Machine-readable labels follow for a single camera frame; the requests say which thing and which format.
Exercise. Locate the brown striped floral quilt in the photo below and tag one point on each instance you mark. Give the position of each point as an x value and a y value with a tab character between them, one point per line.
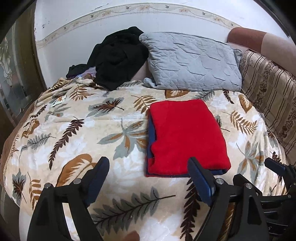
271	90

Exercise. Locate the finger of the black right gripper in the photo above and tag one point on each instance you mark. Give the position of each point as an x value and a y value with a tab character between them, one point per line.
240	180
286	172

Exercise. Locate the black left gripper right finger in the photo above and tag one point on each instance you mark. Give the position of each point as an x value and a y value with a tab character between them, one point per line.
233	215

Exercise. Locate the black clothes pile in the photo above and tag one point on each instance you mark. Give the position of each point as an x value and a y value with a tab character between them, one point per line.
116	60

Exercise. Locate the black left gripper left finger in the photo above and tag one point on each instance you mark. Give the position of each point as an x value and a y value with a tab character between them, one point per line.
48	221

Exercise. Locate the wooden glass-panel door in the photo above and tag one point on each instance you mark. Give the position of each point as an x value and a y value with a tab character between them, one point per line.
21	79

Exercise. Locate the red and blue knit sweater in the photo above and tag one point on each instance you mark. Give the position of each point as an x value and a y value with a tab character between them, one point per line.
179	130

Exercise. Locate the brown and pink bolster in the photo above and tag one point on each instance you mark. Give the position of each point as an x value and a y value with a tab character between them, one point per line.
275	48

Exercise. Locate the cream leaf-pattern fleece blanket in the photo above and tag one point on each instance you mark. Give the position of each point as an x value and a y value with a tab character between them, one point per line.
74	124

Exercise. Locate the grey quilted pillow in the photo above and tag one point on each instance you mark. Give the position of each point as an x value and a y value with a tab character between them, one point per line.
186	62

